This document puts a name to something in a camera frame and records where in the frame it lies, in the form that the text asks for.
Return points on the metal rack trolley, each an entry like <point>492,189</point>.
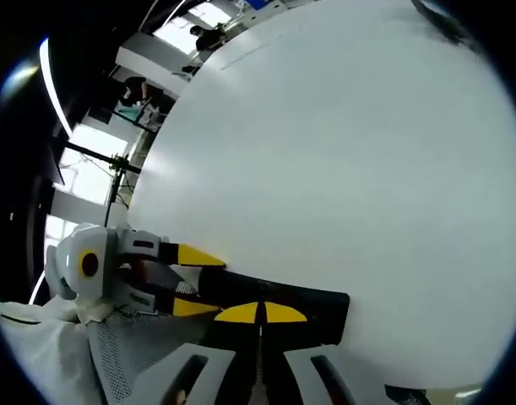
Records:
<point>135,114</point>

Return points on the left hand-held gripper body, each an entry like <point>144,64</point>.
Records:
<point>72,270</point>

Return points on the grey mesh chair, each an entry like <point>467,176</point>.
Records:
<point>126,350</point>

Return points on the black display stand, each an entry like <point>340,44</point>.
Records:
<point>114,159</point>

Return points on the blue box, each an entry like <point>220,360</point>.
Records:
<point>262,3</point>

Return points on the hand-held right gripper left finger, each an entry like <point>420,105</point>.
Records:
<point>224,371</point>

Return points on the ceiling light strip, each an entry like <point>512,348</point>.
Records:
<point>55,88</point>

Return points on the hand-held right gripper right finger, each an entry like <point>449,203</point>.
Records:
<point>295,371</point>

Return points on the black remote control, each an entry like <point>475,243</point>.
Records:
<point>283,291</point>

